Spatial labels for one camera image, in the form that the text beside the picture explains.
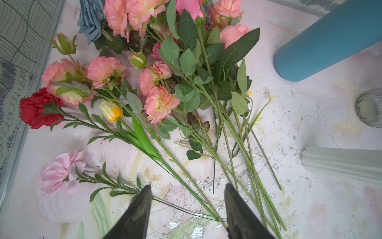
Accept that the small white ribbed vase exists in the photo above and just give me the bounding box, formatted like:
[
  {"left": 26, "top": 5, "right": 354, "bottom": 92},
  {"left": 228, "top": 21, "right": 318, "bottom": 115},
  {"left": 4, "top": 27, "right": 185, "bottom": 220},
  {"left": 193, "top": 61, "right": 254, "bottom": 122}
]
[{"left": 301, "top": 146, "right": 382, "bottom": 188}]

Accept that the clear glass vase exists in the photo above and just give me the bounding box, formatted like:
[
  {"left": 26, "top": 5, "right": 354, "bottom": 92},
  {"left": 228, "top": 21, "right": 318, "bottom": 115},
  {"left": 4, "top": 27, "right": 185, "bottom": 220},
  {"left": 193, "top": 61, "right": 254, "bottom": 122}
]
[{"left": 355, "top": 88, "right": 382, "bottom": 128}]

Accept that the light pink carnation stem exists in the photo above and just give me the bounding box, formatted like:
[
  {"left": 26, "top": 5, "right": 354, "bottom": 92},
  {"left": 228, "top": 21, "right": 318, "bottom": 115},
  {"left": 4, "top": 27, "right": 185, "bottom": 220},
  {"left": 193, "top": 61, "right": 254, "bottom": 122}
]
[{"left": 39, "top": 150, "right": 224, "bottom": 222}]

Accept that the blue grey rose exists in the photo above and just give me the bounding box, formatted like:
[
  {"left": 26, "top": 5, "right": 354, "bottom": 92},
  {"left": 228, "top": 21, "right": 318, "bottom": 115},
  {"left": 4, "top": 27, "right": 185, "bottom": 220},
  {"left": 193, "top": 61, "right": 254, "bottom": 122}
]
[{"left": 77, "top": 0, "right": 105, "bottom": 45}]

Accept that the tall blue ceramic vase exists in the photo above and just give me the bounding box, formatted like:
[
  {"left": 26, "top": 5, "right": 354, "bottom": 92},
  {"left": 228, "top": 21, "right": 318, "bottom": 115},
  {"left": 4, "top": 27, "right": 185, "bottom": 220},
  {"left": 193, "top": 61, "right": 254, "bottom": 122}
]
[{"left": 274, "top": 0, "right": 382, "bottom": 82}]

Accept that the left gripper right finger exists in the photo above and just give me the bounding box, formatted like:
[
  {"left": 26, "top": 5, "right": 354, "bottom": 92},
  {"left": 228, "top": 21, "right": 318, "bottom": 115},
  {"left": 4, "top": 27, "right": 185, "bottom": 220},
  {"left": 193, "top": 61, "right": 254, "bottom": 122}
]
[{"left": 224, "top": 184, "right": 274, "bottom": 239}]

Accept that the pink carnation spray stem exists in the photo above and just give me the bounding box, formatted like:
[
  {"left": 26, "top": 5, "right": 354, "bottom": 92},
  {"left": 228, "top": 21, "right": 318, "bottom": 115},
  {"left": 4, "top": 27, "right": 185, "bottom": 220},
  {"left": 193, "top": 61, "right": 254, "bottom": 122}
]
[{"left": 41, "top": 33, "right": 128, "bottom": 107}]

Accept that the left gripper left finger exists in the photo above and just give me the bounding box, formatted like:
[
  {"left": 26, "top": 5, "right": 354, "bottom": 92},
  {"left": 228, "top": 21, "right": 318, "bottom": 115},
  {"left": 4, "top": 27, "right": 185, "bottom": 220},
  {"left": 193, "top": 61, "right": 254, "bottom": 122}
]
[{"left": 103, "top": 185, "right": 153, "bottom": 239}]

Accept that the small white daisy stem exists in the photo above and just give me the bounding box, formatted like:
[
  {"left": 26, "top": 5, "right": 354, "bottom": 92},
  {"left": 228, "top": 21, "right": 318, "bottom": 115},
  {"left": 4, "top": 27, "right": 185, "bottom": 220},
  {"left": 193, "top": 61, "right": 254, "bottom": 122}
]
[{"left": 231, "top": 92, "right": 277, "bottom": 157}]

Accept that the pink flower bunch on table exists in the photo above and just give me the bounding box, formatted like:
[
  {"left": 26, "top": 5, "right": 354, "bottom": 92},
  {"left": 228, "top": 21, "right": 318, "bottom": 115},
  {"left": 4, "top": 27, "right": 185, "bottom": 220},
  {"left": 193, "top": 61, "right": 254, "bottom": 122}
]
[{"left": 103, "top": 1, "right": 286, "bottom": 238}]

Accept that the red carnation stem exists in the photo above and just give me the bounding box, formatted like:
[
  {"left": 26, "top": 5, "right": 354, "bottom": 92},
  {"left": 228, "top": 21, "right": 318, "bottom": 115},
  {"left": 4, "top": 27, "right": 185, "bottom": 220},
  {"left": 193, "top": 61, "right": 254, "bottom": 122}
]
[{"left": 19, "top": 87, "right": 227, "bottom": 223}]

